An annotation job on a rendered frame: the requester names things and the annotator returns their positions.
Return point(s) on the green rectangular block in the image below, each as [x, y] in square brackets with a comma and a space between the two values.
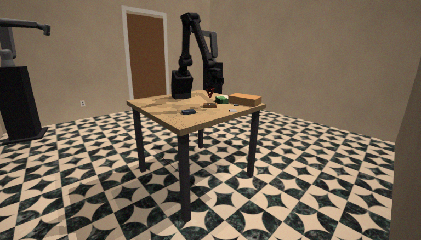
[221, 100]

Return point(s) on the wooden ball-in-hole puzzle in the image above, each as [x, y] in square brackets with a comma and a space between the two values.
[209, 105]

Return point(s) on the orange rectangular box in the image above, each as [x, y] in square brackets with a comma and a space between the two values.
[244, 99]

